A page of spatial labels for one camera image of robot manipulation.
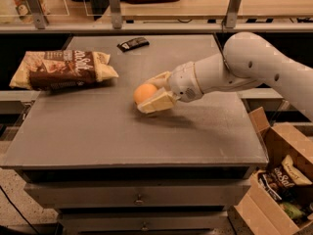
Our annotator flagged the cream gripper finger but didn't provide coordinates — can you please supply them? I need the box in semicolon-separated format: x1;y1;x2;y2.
146;71;171;91
137;89;180;114

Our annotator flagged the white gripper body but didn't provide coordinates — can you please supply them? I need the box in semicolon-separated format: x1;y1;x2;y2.
168;62;203;103

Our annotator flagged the orange fruit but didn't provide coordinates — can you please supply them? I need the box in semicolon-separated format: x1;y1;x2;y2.
133;84;157;105

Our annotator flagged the brown chip bag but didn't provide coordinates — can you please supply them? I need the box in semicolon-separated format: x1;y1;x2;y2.
9;50;118;90
265;155;312;194

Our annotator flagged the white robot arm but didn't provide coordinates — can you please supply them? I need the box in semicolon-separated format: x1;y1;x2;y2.
137;32;313;120

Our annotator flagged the brown chip bag in box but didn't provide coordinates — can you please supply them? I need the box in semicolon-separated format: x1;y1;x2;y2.
265;155;312;194

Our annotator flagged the black snack bar wrapper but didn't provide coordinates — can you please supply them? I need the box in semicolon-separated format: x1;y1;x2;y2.
117;37;150;52

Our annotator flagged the upper grey drawer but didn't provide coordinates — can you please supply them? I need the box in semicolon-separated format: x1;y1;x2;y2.
24;180;250;209

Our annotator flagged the grey drawer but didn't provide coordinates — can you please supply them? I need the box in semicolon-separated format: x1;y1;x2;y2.
24;180;250;209
58;211;228;232

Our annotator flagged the dark blue packet in box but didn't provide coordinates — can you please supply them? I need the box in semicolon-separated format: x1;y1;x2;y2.
257;172;283;202

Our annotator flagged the cardboard box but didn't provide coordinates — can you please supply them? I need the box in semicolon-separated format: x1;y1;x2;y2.
235;108;313;235

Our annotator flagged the lower grey drawer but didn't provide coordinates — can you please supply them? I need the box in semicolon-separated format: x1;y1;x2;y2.
58;211;228;232

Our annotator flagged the snack packet behind glass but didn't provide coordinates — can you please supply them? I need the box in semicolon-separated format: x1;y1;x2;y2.
5;0;50;24

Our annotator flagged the green snack packet in box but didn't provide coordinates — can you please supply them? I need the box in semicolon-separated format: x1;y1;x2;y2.
280;202;304;219

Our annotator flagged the middle metal bracket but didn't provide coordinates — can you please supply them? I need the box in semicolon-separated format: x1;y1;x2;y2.
109;0;122;29

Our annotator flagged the metal bracket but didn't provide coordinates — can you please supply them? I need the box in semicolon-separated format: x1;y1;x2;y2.
109;0;122;29
224;0;242;28
26;0;48;29

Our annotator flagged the right metal bracket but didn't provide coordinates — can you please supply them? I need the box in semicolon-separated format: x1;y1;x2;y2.
224;0;242;28

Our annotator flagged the left metal bracket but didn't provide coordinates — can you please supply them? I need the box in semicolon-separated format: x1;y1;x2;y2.
26;0;48;29

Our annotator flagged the black floor cable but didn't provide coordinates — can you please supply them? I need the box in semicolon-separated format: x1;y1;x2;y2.
0;185;40;235

